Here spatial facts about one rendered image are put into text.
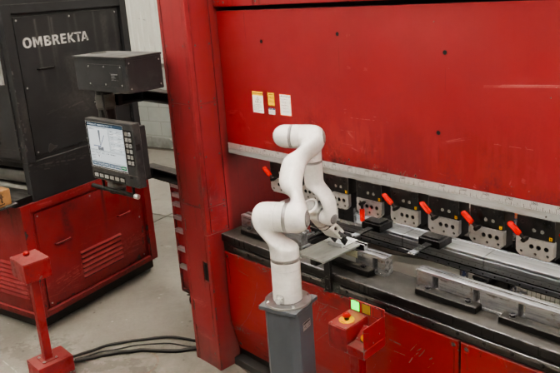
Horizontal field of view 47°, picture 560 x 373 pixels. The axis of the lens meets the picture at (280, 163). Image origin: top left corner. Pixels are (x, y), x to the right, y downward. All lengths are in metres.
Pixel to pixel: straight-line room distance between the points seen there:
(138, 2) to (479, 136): 7.53
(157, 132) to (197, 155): 6.24
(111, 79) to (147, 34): 6.04
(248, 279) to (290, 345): 1.11
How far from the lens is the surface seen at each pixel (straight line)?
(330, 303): 3.30
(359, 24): 2.90
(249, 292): 3.78
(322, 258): 3.06
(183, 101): 3.61
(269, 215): 2.51
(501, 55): 2.54
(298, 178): 2.59
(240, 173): 3.81
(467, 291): 2.91
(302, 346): 2.71
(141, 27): 9.66
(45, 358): 4.37
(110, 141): 3.68
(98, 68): 3.66
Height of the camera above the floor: 2.24
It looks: 15 degrees down
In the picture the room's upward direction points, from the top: 4 degrees counter-clockwise
